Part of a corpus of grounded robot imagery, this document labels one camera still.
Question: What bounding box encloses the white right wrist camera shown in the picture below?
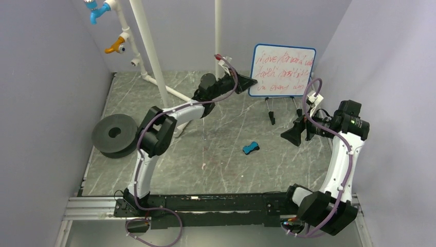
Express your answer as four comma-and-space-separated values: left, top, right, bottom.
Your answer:
305, 91, 324, 109

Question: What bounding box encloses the black foam disc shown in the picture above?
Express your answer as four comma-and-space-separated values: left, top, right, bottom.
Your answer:
92, 114, 138, 159

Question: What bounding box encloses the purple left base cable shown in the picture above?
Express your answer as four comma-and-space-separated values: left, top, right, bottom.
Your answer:
125, 209, 185, 247

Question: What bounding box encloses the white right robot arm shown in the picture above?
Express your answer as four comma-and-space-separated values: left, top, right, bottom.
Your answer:
281, 100, 370, 237

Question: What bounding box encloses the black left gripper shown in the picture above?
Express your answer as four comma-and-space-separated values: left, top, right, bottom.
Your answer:
210, 67, 258, 100

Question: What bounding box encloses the blue tap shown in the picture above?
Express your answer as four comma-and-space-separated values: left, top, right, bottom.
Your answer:
83, 0, 112, 25

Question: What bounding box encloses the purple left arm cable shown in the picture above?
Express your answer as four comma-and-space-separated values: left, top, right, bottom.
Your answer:
133, 54, 239, 212

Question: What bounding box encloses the orange tap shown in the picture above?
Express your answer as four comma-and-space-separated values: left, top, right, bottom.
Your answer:
104, 36, 125, 54

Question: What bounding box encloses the white pvc pipe frame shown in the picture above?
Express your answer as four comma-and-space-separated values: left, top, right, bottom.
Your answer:
103, 0, 224, 139

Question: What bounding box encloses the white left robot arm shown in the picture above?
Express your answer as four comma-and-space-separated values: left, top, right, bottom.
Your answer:
123, 73, 258, 216

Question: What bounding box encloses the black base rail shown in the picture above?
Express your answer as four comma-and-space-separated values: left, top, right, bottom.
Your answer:
114, 191, 298, 230

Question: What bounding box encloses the blue whiteboard eraser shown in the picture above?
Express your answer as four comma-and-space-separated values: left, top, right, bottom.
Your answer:
242, 142, 260, 155

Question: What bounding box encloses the black wire easel stand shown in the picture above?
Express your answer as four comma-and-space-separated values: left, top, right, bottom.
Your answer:
264, 96, 298, 125

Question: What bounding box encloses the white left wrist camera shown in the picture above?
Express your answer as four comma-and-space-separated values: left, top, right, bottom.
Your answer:
214, 54, 236, 78

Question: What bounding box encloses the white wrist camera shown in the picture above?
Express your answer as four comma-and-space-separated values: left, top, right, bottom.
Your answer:
214, 54, 236, 78
305, 91, 324, 109

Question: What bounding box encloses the blue framed whiteboard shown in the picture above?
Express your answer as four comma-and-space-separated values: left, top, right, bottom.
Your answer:
248, 44, 317, 97

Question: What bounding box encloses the aluminium extrusion rail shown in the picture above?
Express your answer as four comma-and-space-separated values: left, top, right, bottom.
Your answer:
63, 197, 116, 221

